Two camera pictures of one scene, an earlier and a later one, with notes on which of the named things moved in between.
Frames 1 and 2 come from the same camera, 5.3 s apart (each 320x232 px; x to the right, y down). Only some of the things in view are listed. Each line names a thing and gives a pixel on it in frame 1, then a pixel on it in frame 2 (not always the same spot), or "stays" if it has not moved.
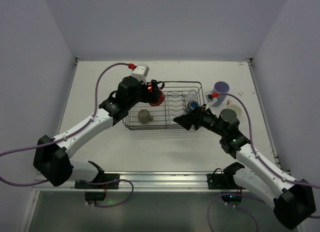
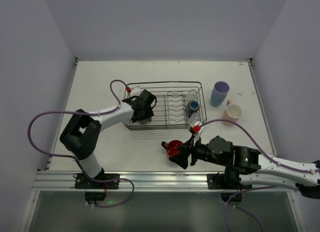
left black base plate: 100,178 stays
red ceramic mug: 161,98 -> 172,147
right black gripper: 197,117 -> 189,151
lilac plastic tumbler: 220,87 stays
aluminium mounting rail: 140,181 stays
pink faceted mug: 237,109 stays
